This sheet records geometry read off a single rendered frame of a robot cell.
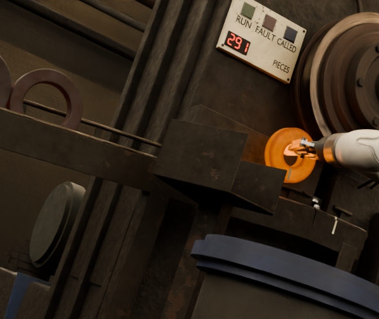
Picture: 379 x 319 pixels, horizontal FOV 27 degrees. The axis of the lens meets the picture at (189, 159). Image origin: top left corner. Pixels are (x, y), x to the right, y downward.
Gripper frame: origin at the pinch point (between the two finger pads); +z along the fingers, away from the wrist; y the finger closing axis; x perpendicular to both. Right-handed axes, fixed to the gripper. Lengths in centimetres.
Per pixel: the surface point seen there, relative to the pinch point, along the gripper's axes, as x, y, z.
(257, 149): -2.4, -6.5, 8.2
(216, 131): -12, -41, -33
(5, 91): -18, -81, 0
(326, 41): 33.4, -1.1, 0.1
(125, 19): 183, 108, 569
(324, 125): 10.2, 6.7, -1.0
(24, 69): 100, 41, 614
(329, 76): 23.7, 2.4, -2.1
